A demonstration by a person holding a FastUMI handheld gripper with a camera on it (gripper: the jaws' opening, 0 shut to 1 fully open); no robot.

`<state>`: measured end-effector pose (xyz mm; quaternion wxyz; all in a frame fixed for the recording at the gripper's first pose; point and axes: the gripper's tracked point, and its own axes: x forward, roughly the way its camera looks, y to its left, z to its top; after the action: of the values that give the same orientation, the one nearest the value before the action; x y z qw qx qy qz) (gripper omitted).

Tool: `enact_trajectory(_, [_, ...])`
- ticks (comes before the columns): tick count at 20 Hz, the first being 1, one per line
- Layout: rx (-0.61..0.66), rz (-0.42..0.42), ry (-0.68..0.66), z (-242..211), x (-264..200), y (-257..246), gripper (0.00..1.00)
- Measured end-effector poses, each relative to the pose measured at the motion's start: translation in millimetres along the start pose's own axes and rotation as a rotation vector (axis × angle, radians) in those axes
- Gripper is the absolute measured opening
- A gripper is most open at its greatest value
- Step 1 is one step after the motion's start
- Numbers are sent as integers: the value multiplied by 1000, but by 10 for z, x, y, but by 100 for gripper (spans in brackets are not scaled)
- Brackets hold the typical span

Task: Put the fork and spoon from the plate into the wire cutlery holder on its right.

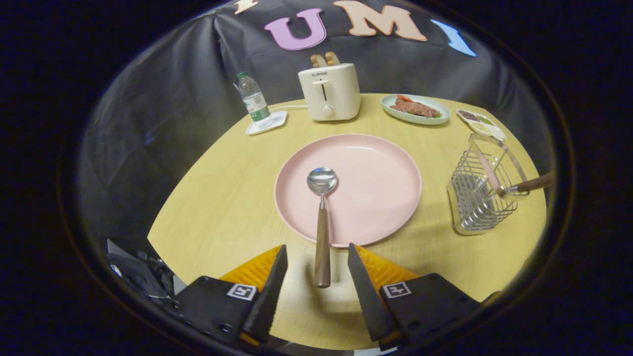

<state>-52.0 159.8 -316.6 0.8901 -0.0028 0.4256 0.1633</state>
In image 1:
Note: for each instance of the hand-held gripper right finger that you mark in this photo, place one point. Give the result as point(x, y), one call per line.
point(368, 296)

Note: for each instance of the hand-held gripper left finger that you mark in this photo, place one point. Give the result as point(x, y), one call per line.
point(262, 296)

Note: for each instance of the pink round plate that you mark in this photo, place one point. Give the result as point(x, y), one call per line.
point(376, 188)

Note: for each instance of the dark bag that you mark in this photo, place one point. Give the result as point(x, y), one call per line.
point(138, 272)

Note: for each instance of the white square coaster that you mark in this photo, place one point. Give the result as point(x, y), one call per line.
point(274, 122)

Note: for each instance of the pale green food plate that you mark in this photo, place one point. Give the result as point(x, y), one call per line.
point(440, 118)

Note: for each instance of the brown meat slice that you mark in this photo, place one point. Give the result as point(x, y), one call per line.
point(415, 109)

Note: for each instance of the clear plastic water bottle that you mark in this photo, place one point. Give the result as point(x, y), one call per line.
point(254, 101)

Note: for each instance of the cream white toaster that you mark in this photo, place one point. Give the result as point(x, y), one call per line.
point(341, 94)

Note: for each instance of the white divided seasoning dish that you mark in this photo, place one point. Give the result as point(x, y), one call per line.
point(487, 127)

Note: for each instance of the toasted bread slice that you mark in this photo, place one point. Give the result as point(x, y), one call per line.
point(318, 61)
point(332, 58)

